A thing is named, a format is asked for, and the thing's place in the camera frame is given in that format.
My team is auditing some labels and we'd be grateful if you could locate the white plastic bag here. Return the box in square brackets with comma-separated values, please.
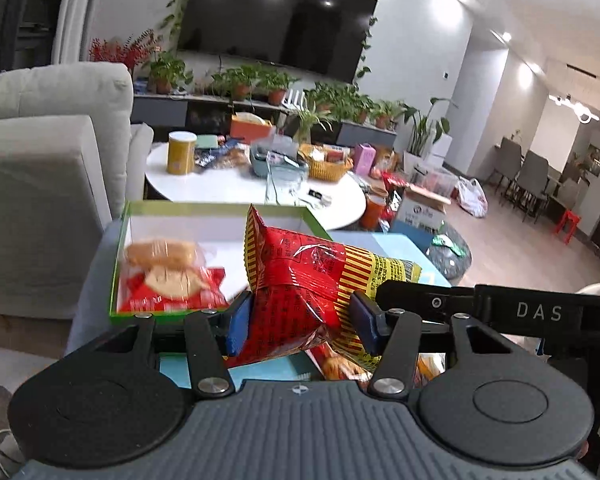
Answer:
[455, 177, 489, 218]

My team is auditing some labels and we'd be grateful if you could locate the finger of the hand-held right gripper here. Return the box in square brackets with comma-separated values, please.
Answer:
[375, 280, 481, 313]

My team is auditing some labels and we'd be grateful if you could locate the light grey sofa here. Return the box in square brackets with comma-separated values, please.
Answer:
[0, 62, 154, 321]

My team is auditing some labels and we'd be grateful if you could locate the clear storage bin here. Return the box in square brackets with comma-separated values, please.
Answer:
[412, 165, 457, 196]

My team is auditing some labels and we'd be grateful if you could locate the potted green plant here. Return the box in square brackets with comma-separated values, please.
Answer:
[147, 50, 195, 95]
[256, 67, 301, 107]
[337, 87, 376, 125]
[304, 82, 348, 113]
[210, 62, 260, 102]
[372, 100, 407, 130]

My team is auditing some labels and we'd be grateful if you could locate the dark marble round table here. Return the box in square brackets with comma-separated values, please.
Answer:
[420, 220, 473, 286]

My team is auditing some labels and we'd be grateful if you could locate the red flower arrangement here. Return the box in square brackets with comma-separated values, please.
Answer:
[89, 30, 163, 78]

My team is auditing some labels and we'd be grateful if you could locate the white round coffee table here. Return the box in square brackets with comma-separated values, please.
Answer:
[145, 142, 367, 231]

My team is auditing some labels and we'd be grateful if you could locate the green cardboard box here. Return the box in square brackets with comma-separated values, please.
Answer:
[109, 200, 333, 328]

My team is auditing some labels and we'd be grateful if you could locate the printed blue grey mat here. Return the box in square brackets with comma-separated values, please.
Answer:
[65, 217, 453, 393]

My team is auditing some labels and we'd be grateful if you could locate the yellow canister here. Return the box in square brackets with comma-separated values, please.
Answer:
[167, 131, 198, 176]

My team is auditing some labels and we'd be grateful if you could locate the green packet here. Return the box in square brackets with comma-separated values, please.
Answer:
[431, 234, 468, 257]

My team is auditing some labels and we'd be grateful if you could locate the clear bun packet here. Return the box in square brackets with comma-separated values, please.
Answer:
[122, 239, 206, 271]

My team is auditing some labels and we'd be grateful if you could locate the blue snack bag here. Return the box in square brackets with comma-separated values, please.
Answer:
[195, 147, 251, 170]

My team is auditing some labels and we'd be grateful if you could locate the red yellow snack bag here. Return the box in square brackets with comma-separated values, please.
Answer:
[243, 204, 423, 368]

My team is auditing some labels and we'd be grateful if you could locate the grey television cabinet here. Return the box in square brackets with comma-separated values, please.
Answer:
[131, 91, 398, 148]

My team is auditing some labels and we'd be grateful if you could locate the orange printed snack packet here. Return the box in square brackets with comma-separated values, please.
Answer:
[310, 345, 376, 390]

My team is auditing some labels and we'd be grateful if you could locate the dark window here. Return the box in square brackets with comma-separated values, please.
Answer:
[0, 0, 73, 77]

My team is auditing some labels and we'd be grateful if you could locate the ceiling lamp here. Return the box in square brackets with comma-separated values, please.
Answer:
[549, 92, 600, 124]

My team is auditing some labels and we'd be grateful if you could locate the black wall television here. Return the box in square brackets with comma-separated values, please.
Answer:
[176, 0, 379, 85]

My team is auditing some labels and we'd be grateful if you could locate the round pastry packet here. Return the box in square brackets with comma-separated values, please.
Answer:
[142, 265, 218, 300]

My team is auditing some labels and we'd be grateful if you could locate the yellow woven basket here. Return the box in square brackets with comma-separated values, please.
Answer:
[298, 143, 354, 182]

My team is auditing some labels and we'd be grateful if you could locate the blue grey plastic container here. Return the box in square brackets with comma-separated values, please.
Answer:
[250, 142, 301, 178]

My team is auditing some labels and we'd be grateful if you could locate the grey dining chair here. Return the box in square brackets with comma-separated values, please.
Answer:
[514, 152, 552, 212]
[487, 137, 524, 197]

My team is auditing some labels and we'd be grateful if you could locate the pink box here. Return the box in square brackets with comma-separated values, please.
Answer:
[354, 143, 377, 177]

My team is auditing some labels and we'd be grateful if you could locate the red snack packet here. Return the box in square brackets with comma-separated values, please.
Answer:
[116, 267, 229, 315]

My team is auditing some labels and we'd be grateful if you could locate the tall leafy plant white pot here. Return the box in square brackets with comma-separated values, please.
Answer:
[404, 97, 456, 171]

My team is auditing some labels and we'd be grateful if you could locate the glass mug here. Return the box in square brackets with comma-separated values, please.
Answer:
[264, 164, 306, 207]

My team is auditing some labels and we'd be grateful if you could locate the red stool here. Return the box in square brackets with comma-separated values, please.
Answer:
[555, 209, 582, 244]

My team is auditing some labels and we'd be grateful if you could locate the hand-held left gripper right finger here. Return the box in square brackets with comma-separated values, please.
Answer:
[349, 290, 518, 403]

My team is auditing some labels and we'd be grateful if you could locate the orange cup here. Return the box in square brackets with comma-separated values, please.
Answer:
[360, 187, 387, 231]

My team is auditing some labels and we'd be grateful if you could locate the orange tissue box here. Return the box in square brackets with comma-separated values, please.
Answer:
[230, 112, 276, 145]

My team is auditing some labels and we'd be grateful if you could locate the white curtain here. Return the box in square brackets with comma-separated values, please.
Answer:
[55, 0, 106, 66]

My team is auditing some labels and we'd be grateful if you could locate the framed wall picture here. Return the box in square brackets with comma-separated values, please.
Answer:
[582, 144, 600, 176]

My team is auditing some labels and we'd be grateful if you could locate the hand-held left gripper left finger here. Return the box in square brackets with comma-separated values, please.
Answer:
[87, 291, 255, 402]

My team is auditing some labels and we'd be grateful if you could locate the spider plant glass vase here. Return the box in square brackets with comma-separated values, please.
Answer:
[286, 104, 333, 145]

